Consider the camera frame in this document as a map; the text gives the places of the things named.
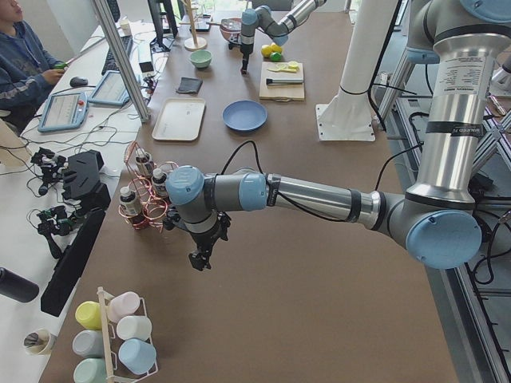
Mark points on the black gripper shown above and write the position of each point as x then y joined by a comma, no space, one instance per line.
204,240
246,47

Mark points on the blue round plate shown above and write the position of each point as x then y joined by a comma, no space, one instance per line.
244,116

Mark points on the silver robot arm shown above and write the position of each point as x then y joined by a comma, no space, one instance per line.
433,219
278,31

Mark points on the yellow lemon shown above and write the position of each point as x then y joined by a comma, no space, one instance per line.
276,48
266,50

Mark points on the steel muddler black tip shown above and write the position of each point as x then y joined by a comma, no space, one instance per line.
281,81

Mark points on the green lime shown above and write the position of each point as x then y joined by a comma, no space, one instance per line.
275,57

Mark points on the pink bowl with ice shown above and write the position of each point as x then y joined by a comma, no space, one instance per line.
233,35

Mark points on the green bowl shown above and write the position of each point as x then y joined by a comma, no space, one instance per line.
201,58

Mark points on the lemon half slice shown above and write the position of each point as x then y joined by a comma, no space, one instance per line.
293,65

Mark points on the wooden cutting board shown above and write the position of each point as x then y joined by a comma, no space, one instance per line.
281,92

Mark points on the yellow plastic knife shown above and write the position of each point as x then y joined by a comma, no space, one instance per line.
282,69

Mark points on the wooden cup tree stand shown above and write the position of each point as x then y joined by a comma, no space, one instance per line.
195,42

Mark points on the grey folded cloth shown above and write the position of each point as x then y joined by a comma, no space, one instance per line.
189,85

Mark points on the cream rabbit tray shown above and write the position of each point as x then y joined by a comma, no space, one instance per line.
179,119

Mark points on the pink cup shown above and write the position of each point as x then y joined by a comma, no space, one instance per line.
123,305

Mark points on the dark drink bottle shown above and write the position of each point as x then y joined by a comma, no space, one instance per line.
158,181
132,209
144,162

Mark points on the white cup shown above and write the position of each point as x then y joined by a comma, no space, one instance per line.
133,326

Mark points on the light blue cup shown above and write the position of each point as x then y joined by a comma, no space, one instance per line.
138,356

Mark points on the yellow cup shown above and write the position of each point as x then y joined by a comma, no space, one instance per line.
88,315

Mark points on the grey cup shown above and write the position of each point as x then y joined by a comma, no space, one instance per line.
88,343

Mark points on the mint green cup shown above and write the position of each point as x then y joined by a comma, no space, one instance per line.
90,370

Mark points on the black computer mouse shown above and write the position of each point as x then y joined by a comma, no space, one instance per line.
76,82

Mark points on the paper cup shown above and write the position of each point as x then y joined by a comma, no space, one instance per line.
39,342

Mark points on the black thermos bottle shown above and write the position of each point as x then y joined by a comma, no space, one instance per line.
16,287

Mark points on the copper wire bottle rack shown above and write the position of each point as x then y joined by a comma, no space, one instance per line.
155,208

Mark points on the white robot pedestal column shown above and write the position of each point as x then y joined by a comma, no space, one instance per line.
349,115

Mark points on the aluminium frame post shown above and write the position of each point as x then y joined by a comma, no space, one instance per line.
108,25

